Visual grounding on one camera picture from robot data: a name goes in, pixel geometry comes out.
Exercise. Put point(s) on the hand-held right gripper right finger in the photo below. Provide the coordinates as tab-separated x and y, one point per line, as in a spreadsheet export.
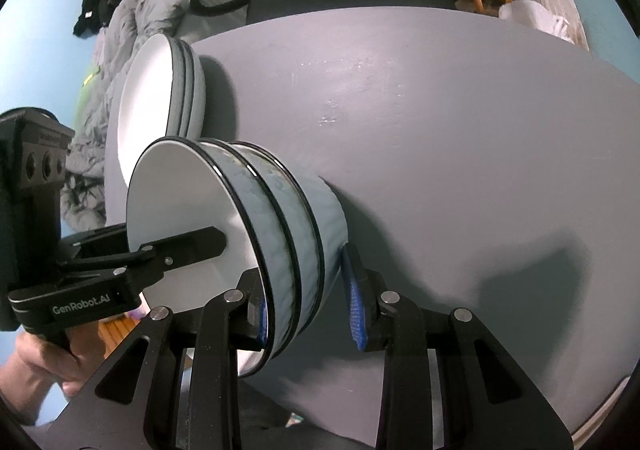
355	310

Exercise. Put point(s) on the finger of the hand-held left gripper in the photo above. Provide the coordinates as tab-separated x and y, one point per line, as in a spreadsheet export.
195	242
100	240

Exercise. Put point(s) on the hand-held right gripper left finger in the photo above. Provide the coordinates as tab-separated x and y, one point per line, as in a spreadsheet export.
256	325

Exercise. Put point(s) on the blue-grey bowl black rim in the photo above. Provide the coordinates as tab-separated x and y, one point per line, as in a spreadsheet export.
190	190
332	225
302	240

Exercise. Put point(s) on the person's left forearm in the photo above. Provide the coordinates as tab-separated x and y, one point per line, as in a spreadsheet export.
20	405

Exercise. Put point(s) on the person's left hand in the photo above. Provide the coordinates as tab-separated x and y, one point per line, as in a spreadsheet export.
60	370

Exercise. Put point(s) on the grey quilted blanket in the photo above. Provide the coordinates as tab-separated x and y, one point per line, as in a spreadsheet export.
90	129

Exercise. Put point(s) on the green cloth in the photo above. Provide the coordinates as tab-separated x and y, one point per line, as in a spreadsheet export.
90	79

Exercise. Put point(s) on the black clothing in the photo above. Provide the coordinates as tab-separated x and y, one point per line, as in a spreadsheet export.
92	9

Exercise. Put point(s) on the white plastic bag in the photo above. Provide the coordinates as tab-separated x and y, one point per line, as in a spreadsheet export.
535	14

